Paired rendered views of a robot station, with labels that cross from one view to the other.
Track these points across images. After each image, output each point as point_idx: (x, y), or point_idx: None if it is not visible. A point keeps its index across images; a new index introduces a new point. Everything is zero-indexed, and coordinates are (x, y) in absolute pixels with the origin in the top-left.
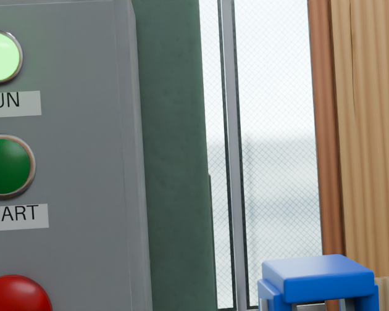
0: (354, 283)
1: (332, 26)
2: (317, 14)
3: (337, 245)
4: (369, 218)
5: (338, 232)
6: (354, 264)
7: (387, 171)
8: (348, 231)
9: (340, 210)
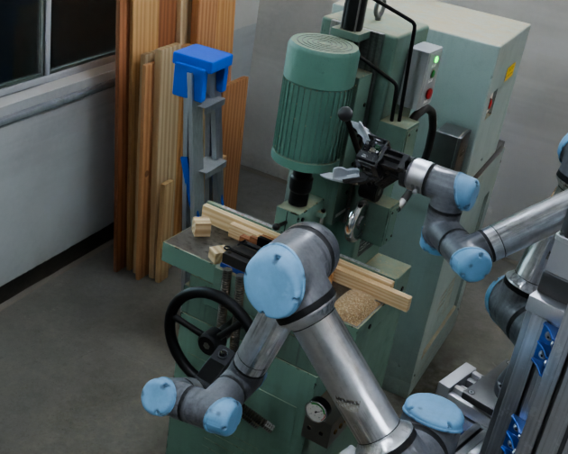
0: (228, 60)
1: None
2: None
3: (124, 28)
4: (142, 10)
5: (125, 19)
6: (218, 50)
7: None
8: (134, 19)
9: (127, 5)
